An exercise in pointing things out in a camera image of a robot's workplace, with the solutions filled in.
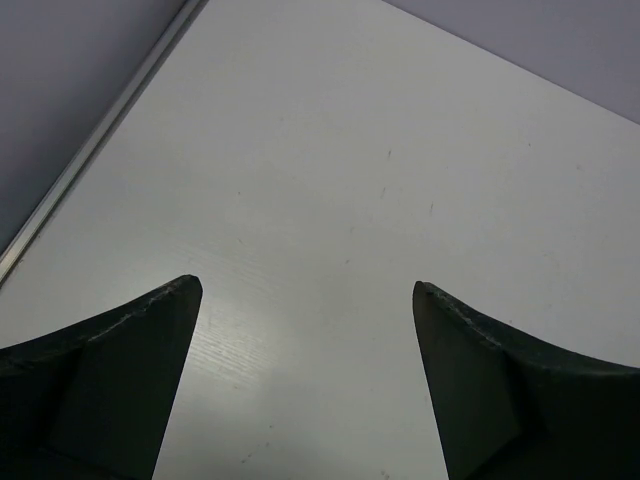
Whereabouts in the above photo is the aluminium table edge rail left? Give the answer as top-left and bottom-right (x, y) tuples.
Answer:
(1, 1), (206, 283)

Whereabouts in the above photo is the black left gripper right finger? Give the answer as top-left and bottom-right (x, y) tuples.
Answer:
(412, 282), (639, 479)

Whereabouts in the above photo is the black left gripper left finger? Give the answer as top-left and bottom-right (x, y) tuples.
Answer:
(1, 275), (203, 479)

